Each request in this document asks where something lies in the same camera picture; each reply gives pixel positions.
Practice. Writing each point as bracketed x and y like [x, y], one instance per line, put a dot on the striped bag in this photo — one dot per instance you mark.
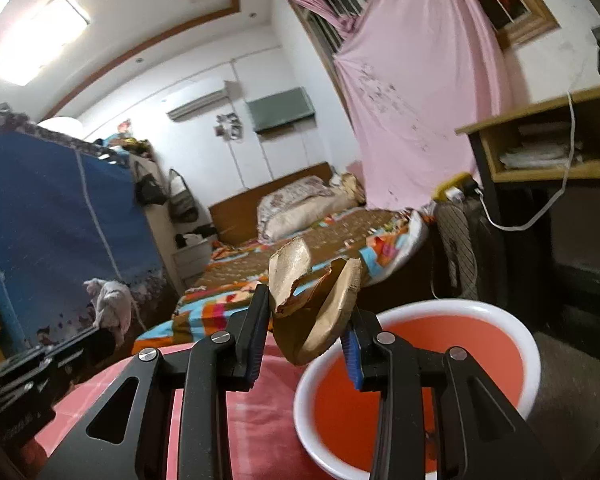
[455, 250]

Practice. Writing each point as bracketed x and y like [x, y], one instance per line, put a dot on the wall hanging clutter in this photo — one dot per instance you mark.
[229, 127]

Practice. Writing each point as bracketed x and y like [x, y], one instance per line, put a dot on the white nightstand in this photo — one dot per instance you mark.
[192, 260]

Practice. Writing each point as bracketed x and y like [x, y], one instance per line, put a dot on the white charger plug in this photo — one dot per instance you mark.
[453, 193]

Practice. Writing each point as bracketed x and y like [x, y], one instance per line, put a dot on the dark clothes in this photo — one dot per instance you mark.
[195, 235]

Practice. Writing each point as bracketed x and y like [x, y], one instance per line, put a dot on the yellow power strip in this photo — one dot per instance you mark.
[460, 179]

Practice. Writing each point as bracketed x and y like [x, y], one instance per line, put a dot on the beige pillow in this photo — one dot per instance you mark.
[350, 187]

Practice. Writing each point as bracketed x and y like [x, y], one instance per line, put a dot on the floral folded quilt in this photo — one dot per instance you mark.
[295, 210]

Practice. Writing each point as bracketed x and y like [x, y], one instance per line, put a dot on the colourful toys pile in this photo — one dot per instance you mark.
[125, 140]

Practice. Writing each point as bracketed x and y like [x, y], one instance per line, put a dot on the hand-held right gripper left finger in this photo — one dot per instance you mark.
[255, 357]

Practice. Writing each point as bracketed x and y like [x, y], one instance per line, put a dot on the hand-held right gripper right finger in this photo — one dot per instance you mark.
[352, 362]

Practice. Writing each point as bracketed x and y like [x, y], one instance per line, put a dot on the wooden bed headboard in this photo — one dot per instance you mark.
[235, 215]

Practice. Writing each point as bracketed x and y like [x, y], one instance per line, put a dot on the pink hanging sheet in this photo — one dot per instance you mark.
[420, 85]

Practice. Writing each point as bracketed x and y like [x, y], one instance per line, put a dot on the green wall cloth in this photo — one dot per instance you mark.
[280, 110]

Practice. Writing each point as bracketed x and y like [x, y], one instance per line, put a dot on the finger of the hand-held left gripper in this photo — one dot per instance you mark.
[85, 350]

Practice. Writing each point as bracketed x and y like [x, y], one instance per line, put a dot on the blue fabric wardrobe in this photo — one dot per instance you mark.
[45, 210]

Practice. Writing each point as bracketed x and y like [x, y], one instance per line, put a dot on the bed with colourful blanket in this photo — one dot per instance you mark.
[220, 300]

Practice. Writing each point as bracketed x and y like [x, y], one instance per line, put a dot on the red white plastic basin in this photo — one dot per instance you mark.
[330, 410]

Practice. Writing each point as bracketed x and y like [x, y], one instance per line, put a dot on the wooden desk shelf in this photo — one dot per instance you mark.
[485, 155]

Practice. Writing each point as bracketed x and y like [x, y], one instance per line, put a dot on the brown torn cardboard piece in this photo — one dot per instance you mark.
[325, 310]

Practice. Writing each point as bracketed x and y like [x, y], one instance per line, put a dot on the grey hanging bag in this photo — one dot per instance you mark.
[182, 205]

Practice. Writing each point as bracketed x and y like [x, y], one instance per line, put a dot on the cream tall cabinet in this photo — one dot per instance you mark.
[157, 230]

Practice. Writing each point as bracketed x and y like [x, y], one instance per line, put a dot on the rectangular ceiling light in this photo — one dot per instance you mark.
[35, 40]

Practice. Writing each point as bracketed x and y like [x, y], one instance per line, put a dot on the black hanging bag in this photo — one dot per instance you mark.
[151, 191]

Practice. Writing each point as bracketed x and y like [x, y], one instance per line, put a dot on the white tissue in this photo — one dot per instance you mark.
[110, 307]

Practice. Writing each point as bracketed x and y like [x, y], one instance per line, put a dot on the white air conditioner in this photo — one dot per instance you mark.
[197, 106]

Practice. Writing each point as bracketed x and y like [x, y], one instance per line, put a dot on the stack of papers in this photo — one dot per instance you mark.
[530, 157]

